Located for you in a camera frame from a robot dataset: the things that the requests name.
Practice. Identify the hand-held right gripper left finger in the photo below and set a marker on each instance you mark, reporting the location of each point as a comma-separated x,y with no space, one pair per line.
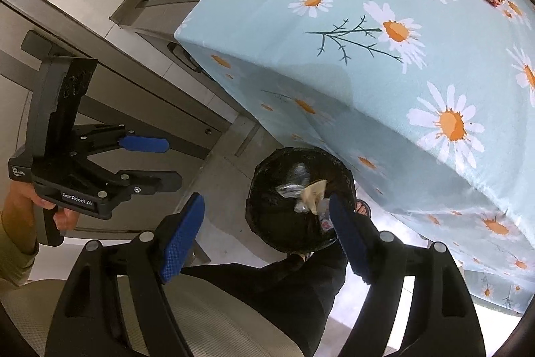
184,240

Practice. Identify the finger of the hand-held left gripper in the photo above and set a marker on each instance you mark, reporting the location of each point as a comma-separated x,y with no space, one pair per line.
144,143
142,181

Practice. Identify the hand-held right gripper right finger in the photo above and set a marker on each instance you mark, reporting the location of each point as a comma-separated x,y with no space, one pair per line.
347,240

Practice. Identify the black bagged waste bin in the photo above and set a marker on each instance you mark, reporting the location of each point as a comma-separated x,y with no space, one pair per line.
271,227

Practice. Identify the person's left forearm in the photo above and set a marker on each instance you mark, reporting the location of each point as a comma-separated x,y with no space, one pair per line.
12,256

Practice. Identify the crumpled trash in bin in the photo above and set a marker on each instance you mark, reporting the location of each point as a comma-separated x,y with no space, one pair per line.
290,189

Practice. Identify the person's left hand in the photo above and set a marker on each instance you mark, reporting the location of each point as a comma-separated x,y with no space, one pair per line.
21,210

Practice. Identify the white red wrapper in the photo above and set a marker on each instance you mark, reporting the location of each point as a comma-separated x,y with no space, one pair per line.
324,220

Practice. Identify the person's foot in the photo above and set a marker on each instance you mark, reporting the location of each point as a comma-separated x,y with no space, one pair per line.
362,209

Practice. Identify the grey cabinet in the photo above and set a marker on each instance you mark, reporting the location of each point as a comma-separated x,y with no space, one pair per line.
146,89

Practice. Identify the beige crumpled paper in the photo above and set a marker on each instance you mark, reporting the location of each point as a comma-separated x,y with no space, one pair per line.
315,194

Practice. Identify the person's black pants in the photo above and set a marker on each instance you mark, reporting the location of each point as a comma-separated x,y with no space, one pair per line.
271,290

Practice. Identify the blue daisy tablecloth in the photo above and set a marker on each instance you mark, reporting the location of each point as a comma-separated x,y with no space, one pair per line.
334,89

